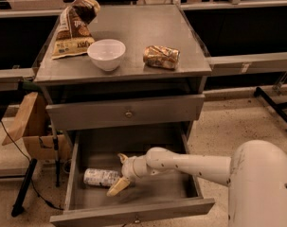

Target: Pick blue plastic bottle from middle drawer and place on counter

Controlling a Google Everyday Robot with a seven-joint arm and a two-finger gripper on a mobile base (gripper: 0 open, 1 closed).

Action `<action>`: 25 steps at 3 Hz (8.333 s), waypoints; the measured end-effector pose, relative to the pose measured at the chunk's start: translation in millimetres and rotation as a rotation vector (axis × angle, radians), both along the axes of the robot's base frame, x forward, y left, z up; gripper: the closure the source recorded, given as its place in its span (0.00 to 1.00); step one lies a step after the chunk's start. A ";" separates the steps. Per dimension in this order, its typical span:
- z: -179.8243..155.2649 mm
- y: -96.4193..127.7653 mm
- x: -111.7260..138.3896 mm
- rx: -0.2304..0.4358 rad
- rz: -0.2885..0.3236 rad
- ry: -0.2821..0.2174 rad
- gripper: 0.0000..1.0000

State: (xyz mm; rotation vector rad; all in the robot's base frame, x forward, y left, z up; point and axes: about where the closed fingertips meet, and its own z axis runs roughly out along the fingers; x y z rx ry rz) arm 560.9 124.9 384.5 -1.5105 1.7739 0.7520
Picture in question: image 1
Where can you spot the clear plastic water bottle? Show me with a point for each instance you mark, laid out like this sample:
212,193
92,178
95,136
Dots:
100,177

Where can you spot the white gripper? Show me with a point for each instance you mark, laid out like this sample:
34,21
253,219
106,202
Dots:
128,168

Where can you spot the black tripod stand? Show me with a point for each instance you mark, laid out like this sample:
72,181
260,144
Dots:
17,208

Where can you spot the closed grey top drawer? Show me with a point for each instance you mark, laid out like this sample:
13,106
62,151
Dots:
125,112

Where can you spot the grey horizontal rail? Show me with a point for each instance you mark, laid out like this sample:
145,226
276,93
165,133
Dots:
248,64

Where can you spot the brown chip bag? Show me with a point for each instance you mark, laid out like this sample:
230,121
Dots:
73,36

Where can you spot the crumpled snack packet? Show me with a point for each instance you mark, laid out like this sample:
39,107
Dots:
159,56

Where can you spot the grey drawer cabinet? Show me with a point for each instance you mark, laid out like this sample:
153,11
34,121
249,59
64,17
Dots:
77,79

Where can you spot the open grey middle drawer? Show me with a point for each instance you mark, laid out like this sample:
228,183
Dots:
169,195

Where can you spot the white ceramic bowl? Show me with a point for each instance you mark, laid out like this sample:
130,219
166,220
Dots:
106,54

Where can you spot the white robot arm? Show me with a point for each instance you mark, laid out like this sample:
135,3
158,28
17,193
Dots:
256,177

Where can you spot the black stand base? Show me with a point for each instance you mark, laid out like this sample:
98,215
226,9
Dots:
279,108

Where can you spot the wooden board on stand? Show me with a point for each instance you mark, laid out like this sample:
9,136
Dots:
31,124

